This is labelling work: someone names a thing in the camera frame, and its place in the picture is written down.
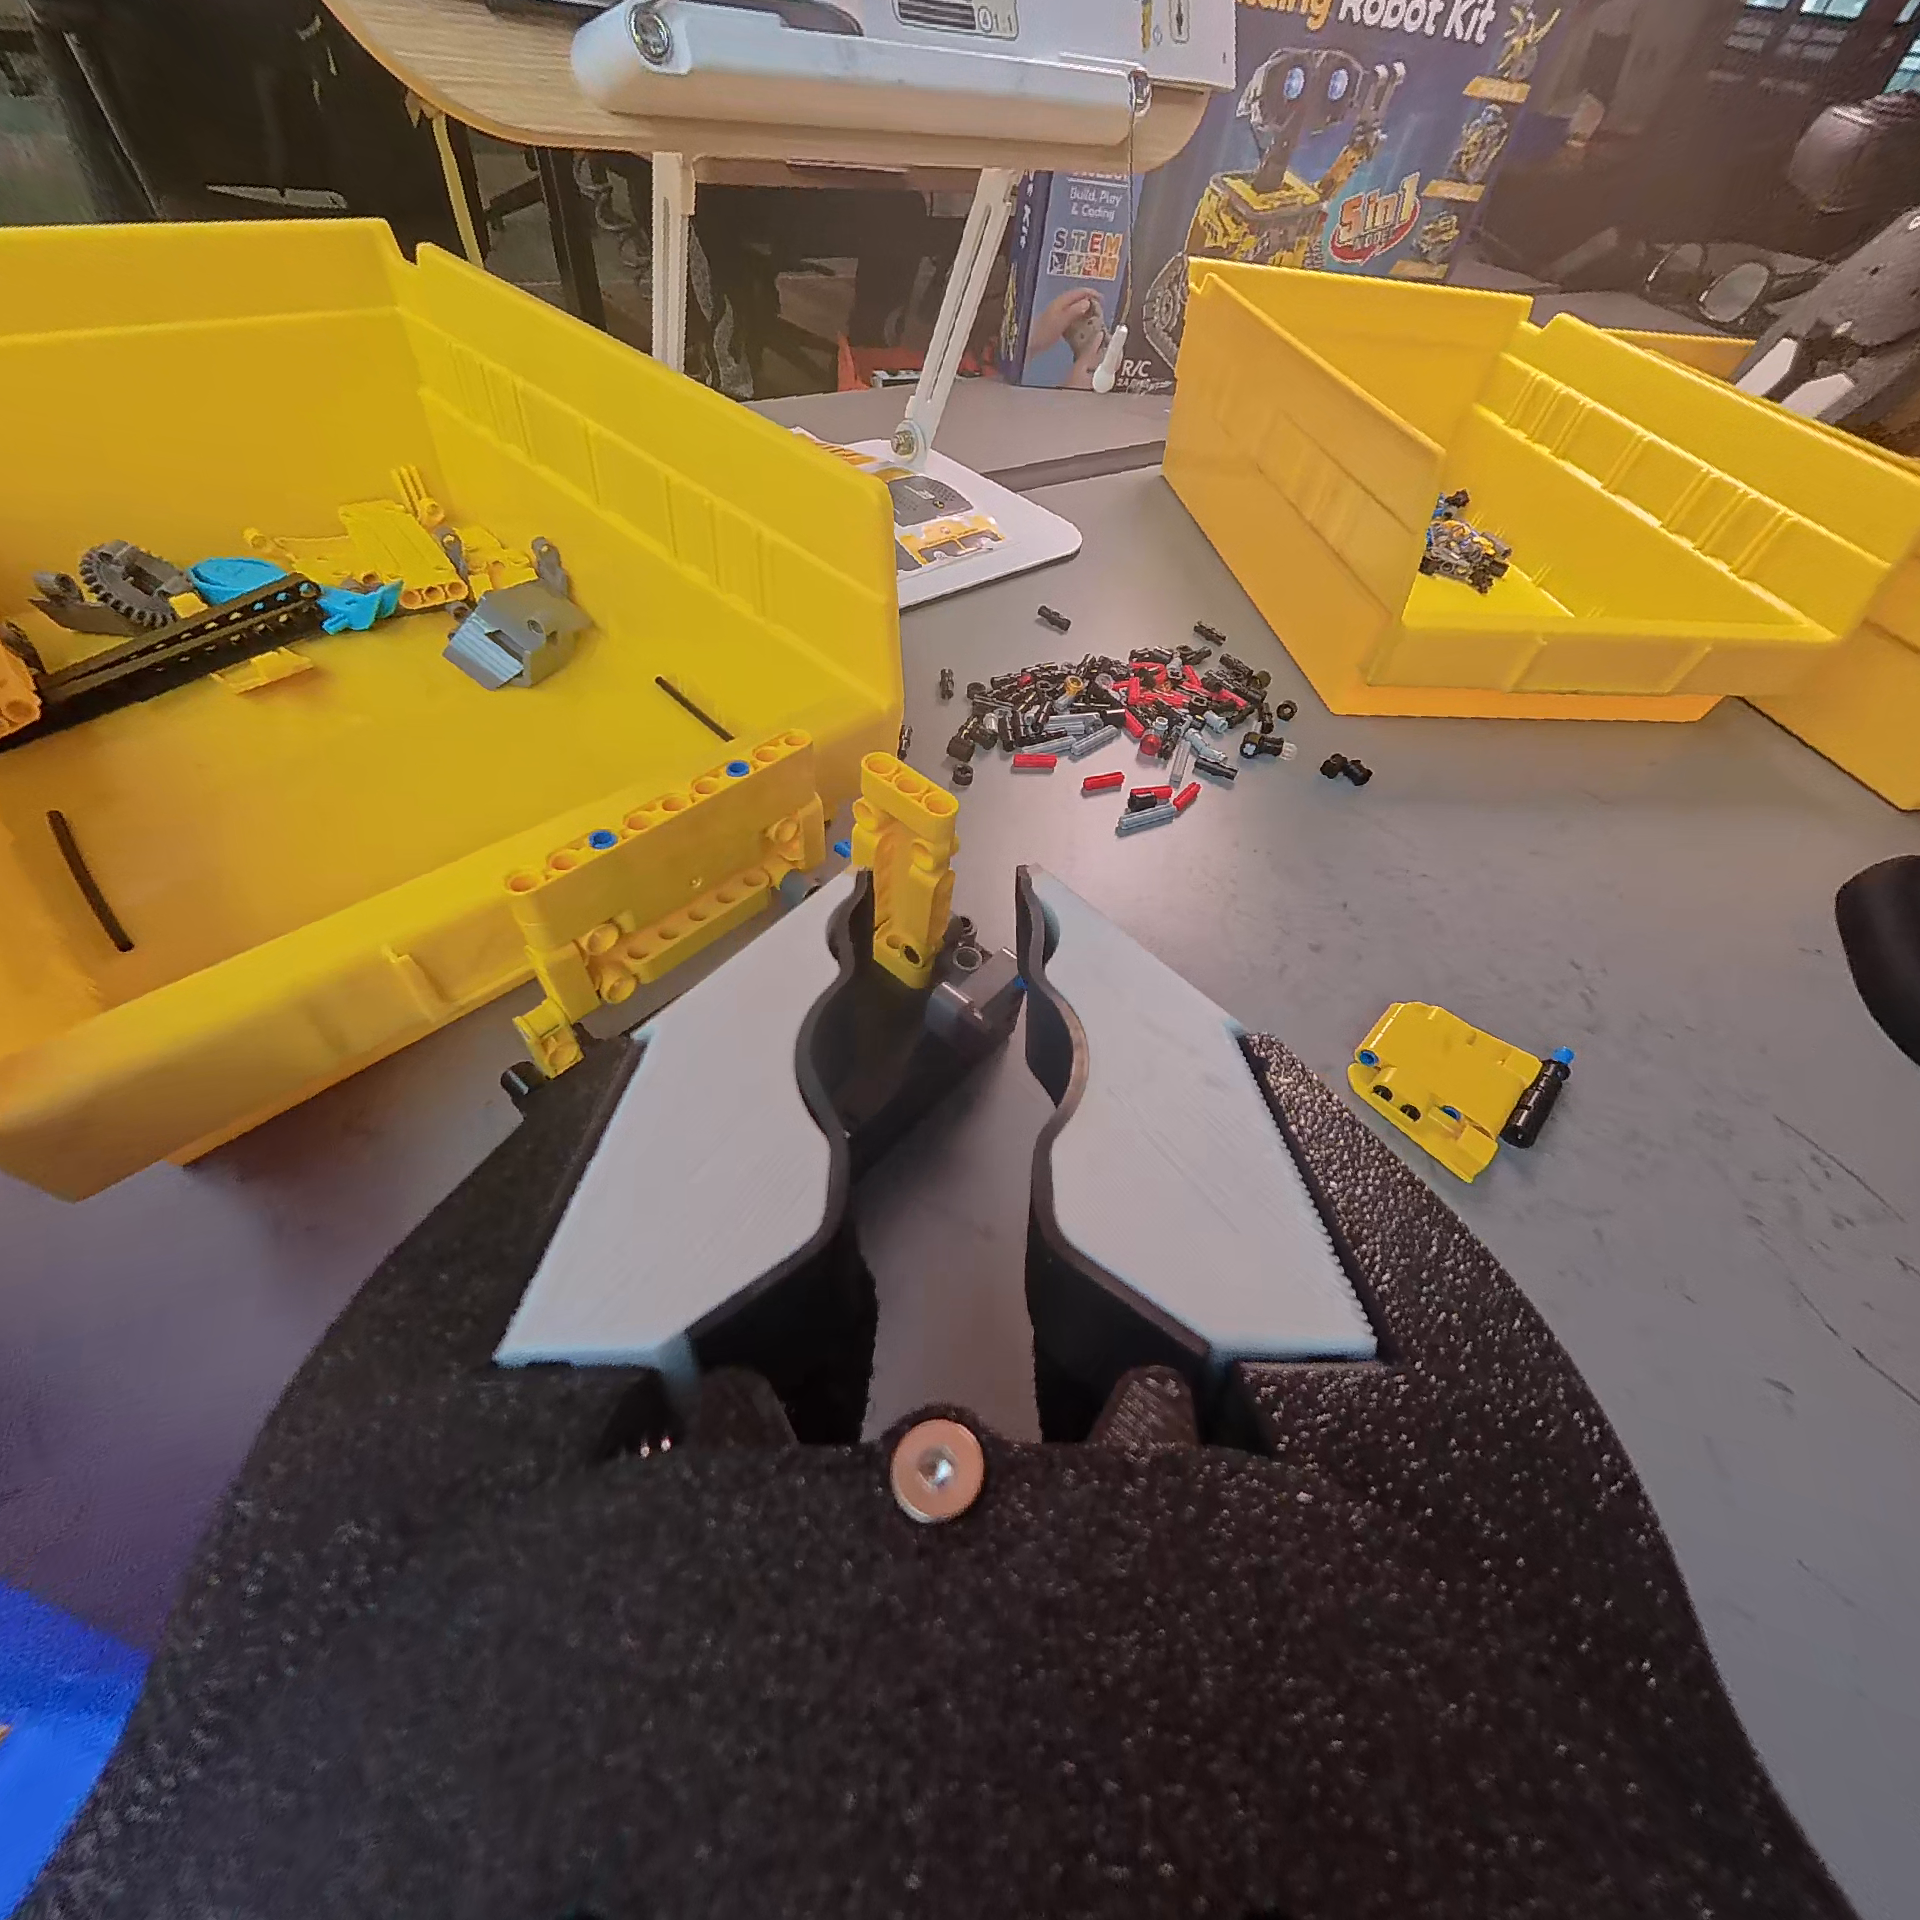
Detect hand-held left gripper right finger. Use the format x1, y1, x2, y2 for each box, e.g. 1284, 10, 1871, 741
1015, 866, 1383, 1415

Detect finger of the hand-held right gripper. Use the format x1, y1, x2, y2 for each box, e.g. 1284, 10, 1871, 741
1738, 334, 1855, 426

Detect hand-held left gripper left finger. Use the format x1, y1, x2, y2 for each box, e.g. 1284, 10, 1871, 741
497, 866, 876, 1421

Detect yellow lego block assembly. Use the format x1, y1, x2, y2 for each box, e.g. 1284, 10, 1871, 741
1345, 999, 1547, 1191

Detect black connector with blue pin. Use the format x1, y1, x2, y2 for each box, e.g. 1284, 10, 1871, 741
1503, 1039, 1580, 1152

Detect yellow plastic bin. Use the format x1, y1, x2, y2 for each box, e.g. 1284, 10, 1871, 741
0, 218, 905, 1205
1162, 256, 1849, 724
1499, 311, 1920, 815

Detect heap of blue grey parts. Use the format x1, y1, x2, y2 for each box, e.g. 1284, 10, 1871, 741
1418, 486, 1519, 596

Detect black and yellow lego model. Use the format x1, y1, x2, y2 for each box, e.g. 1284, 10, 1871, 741
502, 727, 1039, 1146

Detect pile of small lego pieces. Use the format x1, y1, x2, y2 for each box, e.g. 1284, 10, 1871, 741
938, 603, 1377, 837

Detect eyeglasses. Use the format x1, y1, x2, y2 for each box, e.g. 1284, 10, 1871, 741
1639, 245, 1783, 336

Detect robot kit box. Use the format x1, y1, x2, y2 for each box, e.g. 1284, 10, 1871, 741
1002, 0, 1573, 402

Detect black mesh pad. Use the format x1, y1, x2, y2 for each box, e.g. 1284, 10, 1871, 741
1834, 853, 1920, 1070

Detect printed parts leaflet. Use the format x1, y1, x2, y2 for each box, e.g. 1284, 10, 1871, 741
889, 468, 1011, 575

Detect wooden stand board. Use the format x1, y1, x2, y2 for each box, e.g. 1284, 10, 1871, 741
319, 0, 1220, 164

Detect wire page holder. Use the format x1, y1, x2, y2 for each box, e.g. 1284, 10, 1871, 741
1084, 70, 1162, 397

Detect white stand post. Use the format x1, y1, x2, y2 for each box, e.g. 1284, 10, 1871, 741
649, 150, 1025, 462

